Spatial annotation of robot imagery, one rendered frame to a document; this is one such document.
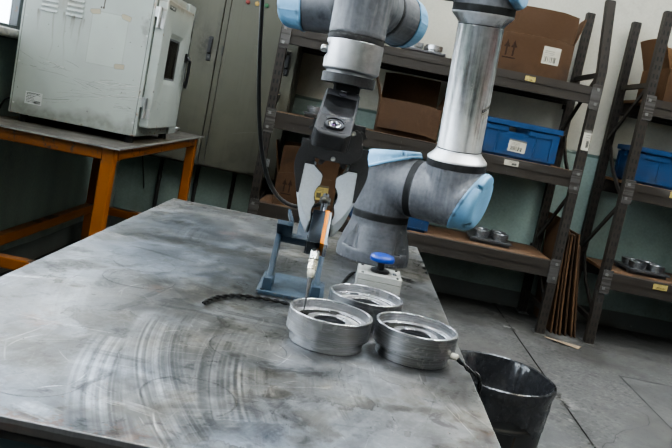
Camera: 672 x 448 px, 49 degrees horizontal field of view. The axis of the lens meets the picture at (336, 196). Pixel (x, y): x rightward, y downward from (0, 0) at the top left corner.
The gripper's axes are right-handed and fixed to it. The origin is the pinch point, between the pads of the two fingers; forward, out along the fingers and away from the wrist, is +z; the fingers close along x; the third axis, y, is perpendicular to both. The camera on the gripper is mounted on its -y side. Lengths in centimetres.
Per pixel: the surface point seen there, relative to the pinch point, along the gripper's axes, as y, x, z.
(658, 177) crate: 344, -193, -11
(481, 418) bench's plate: -21.9, -20.6, 13.3
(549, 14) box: 343, -107, -91
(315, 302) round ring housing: -2.6, -1.3, 9.7
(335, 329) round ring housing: -12.2, -4.1, 9.8
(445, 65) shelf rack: 338, -53, -51
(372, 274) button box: 17.0, -9.5, 8.9
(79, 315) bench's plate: -14.6, 25.0, 13.1
